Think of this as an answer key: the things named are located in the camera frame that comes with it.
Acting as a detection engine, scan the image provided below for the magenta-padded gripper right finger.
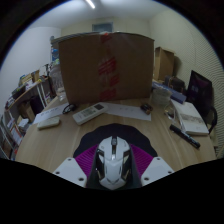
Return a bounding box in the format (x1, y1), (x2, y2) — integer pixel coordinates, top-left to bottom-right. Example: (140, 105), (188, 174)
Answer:
(128, 143), (175, 188)

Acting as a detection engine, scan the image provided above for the white computer mouse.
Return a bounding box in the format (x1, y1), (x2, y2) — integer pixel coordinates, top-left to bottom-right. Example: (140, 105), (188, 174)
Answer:
(95, 135), (132, 191)

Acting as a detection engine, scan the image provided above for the black office chair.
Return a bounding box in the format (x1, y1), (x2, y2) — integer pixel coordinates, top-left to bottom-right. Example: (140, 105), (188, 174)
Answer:
(185, 69), (218, 134)

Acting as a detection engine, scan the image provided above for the white paper sheet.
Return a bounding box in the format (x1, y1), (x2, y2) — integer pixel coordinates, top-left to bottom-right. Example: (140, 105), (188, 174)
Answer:
(32, 102), (73, 125)
(103, 102), (153, 122)

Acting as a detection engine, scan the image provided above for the black mouse pad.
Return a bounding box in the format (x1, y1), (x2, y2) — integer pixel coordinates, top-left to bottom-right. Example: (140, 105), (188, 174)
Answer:
(72, 123), (158, 159)

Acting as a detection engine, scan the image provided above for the small beige remote control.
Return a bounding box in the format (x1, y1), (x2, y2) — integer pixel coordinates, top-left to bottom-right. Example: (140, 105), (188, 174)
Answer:
(36, 115), (62, 131)

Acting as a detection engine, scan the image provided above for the small black cable coil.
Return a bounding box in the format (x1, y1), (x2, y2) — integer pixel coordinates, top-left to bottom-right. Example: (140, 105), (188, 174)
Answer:
(62, 103), (78, 115)

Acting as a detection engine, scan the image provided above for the black marker pen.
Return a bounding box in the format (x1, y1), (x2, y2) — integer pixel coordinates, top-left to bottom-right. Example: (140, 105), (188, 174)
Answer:
(169, 123), (202, 150)

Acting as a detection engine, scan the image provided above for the ceiling tube light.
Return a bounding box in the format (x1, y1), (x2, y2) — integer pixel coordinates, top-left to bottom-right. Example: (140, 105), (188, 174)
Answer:
(84, 0), (96, 10)

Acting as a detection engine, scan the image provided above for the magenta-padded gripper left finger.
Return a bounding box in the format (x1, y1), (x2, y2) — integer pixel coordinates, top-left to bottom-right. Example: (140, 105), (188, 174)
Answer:
(52, 143), (101, 189)

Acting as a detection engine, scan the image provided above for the wooden shelf unit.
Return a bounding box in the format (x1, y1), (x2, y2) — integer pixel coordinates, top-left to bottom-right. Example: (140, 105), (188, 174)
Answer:
(0, 69), (54, 161)

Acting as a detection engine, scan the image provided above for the door with window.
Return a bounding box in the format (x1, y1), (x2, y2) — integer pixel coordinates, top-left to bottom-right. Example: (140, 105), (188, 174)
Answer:
(92, 21), (114, 33)

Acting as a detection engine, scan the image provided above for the clear plastic jar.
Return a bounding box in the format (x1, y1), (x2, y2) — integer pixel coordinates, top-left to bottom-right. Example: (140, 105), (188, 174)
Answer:
(48, 64), (66, 102)

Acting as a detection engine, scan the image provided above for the large brown cardboard box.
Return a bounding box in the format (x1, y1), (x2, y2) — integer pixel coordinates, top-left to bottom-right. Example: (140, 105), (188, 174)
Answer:
(58, 31), (156, 105)

